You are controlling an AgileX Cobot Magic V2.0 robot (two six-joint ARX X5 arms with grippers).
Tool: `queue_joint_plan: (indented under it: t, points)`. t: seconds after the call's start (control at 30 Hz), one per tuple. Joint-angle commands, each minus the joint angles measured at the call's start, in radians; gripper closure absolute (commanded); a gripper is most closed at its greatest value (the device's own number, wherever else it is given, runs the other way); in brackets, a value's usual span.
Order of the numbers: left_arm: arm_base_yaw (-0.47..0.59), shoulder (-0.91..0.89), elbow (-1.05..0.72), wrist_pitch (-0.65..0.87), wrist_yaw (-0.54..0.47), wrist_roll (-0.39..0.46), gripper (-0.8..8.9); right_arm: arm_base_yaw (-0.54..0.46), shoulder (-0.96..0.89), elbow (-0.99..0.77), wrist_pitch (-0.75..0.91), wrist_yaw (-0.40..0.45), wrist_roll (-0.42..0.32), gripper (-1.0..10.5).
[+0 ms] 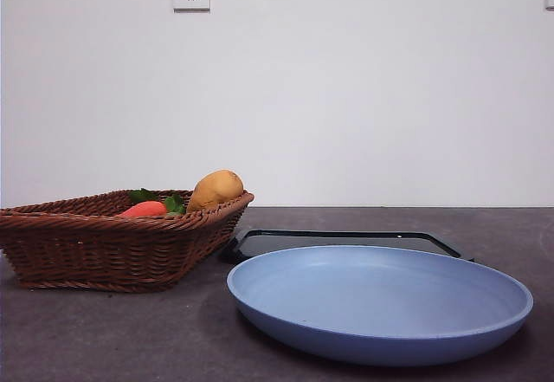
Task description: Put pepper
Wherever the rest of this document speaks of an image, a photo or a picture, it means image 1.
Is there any blue round plate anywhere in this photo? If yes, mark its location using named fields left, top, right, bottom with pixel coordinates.
left=226, top=245, right=534, bottom=367

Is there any yellow-brown potato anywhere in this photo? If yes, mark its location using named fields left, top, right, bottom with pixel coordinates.
left=185, top=169, right=245, bottom=213

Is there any black flat tray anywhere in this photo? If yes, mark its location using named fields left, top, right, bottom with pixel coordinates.
left=220, top=228, right=476, bottom=266

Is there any orange carrot with green leaves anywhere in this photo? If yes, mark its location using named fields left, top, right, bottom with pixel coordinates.
left=117, top=188, right=187, bottom=218

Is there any brown wicker basket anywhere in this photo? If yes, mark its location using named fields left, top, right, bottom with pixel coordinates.
left=0, top=189, right=255, bottom=293

